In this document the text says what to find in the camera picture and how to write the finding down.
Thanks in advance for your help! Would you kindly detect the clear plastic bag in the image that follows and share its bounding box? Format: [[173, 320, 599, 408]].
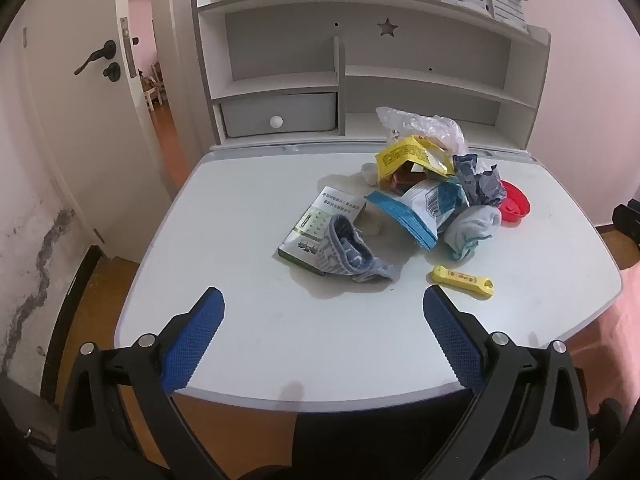
[[376, 106, 468, 156]]

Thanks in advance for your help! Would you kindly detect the light blue sock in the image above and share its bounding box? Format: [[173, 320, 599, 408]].
[[442, 205, 502, 261]]

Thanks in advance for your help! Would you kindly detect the blue white packet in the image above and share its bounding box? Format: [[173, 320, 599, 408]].
[[364, 180, 471, 251]]

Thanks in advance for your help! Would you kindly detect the grey drawer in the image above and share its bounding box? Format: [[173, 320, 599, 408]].
[[220, 92, 337, 138]]

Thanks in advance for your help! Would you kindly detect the dark door handle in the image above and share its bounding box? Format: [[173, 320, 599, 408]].
[[74, 40, 118, 77]]

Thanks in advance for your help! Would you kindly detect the grey crumpled wrapper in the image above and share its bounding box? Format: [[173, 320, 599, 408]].
[[452, 153, 507, 208]]

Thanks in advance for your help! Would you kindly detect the small wooden chair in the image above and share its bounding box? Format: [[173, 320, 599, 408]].
[[140, 62, 168, 111]]

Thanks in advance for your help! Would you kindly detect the brown box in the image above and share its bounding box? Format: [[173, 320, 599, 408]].
[[392, 162, 427, 193]]

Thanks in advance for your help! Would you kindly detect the yellow snack packet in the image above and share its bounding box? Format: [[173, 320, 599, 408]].
[[376, 135, 457, 191]]

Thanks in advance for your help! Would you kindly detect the black object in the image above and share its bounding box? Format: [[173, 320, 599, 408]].
[[612, 200, 640, 251]]

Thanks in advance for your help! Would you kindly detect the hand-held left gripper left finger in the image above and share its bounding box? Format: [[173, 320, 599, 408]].
[[57, 286, 226, 480]]

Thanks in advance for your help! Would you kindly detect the striped grey sock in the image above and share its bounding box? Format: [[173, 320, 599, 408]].
[[312, 214, 401, 283]]

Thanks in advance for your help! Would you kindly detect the white desk shelf unit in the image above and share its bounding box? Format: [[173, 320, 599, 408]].
[[191, 0, 552, 151]]

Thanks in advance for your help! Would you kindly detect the red plastic lid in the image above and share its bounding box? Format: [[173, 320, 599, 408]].
[[500, 180, 532, 226]]

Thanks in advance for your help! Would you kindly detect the yellow bottle opener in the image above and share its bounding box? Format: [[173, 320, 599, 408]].
[[432, 266, 496, 300]]

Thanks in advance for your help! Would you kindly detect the green white box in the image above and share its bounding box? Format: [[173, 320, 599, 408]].
[[277, 186, 367, 276]]

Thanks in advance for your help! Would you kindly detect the white door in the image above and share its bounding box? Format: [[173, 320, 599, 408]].
[[0, 0, 173, 266]]

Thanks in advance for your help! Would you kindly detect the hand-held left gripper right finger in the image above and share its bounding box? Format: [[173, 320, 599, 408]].
[[420, 284, 591, 480]]

